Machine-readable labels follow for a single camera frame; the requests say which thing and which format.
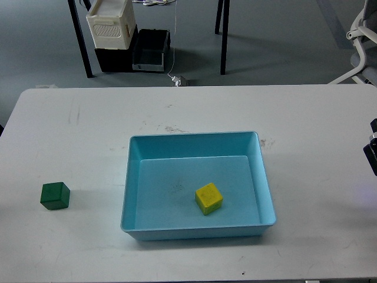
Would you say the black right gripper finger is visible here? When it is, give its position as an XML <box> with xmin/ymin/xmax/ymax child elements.
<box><xmin>363</xmin><ymin>119</ymin><xmax>377</xmax><ymax>176</ymax></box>

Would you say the yellow cube block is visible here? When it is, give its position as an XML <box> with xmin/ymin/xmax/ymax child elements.
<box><xmin>195</xmin><ymin>183</ymin><xmax>223</xmax><ymax>215</ymax></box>

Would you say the green cube block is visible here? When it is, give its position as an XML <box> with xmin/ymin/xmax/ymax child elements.
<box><xmin>40</xmin><ymin>182</ymin><xmax>70</xmax><ymax>210</ymax></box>

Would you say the light blue plastic box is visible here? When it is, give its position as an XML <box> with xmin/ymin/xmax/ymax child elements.
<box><xmin>120</xmin><ymin>131</ymin><xmax>276</xmax><ymax>241</ymax></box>

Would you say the white office chair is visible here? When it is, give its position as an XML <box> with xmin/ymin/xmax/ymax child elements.
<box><xmin>330</xmin><ymin>1</ymin><xmax>376</xmax><ymax>86</ymax></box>

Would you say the white power adapter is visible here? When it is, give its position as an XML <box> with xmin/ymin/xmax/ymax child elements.
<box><xmin>171</xmin><ymin>76</ymin><xmax>190</xmax><ymax>87</ymax></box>

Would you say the black table leg right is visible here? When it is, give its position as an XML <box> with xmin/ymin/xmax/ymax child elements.
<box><xmin>220</xmin><ymin>0</ymin><xmax>230</xmax><ymax>75</ymax></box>

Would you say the black table leg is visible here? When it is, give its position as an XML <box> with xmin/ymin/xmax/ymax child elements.
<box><xmin>220</xmin><ymin>0</ymin><xmax>230</xmax><ymax>75</ymax></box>
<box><xmin>214</xmin><ymin>0</ymin><xmax>224</xmax><ymax>35</ymax></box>
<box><xmin>67</xmin><ymin>0</ymin><xmax>94</xmax><ymax>78</ymax></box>

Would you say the black table leg rear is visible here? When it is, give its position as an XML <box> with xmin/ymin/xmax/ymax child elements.
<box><xmin>214</xmin><ymin>0</ymin><xmax>224</xmax><ymax>35</ymax></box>

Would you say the black open bin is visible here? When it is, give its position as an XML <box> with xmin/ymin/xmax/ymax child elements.
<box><xmin>132</xmin><ymin>29</ymin><xmax>170</xmax><ymax>73</ymax></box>

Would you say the black storage crate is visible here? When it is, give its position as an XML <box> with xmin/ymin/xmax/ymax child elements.
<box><xmin>95</xmin><ymin>27</ymin><xmax>139</xmax><ymax>73</ymax></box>

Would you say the cream plastic crate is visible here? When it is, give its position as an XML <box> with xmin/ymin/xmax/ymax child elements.
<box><xmin>86</xmin><ymin>0</ymin><xmax>136</xmax><ymax>50</ymax></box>

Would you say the black table leg left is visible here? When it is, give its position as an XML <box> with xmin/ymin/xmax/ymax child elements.
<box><xmin>67</xmin><ymin>0</ymin><xmax>94</xmax><ymax>78</ymax></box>

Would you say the white cable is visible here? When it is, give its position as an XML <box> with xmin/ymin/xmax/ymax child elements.
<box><xmin>131</xmin><ymin>0</ymin><xmax>178</xmax><ymax>80</ymax></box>

